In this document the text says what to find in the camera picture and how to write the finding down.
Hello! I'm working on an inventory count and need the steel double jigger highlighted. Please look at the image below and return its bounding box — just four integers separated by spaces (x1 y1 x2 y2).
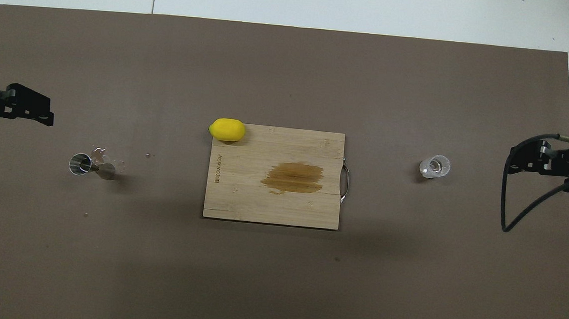
67 152 117 181

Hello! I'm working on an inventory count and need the small clear glass cup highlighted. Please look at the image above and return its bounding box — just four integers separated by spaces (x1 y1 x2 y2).
418 153 452 181

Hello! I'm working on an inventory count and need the yellow lemon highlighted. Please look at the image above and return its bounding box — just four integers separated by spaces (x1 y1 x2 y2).
208 117 247 143

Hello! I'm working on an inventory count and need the wooden cutting board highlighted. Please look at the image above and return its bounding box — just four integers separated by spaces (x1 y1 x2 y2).
202 121 354 231

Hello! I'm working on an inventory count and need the brown table mat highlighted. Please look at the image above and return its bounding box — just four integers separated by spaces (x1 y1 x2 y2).
0 3 569 319

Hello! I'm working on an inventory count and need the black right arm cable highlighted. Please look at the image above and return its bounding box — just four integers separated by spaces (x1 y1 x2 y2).
498 129 569 238

